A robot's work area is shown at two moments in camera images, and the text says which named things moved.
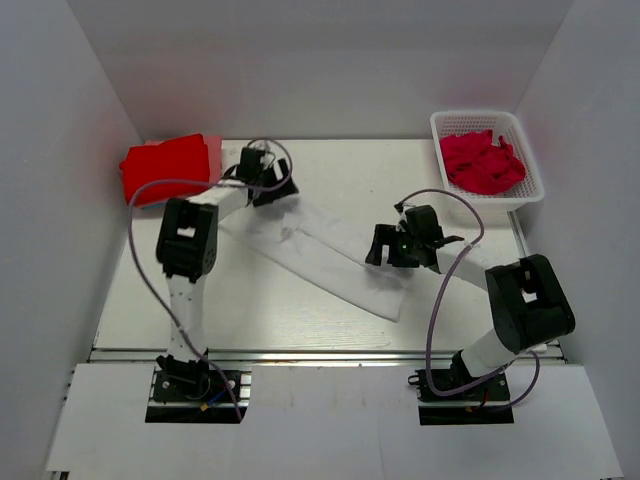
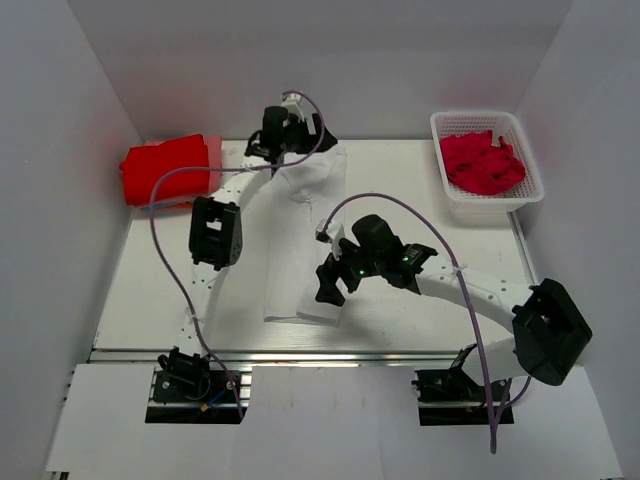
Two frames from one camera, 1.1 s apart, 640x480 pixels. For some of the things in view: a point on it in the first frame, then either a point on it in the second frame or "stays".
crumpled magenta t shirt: [474, 164] stays
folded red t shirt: [169, 170] stays
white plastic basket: [486, 157] stays
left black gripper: [286, 189] -> [309, 138]
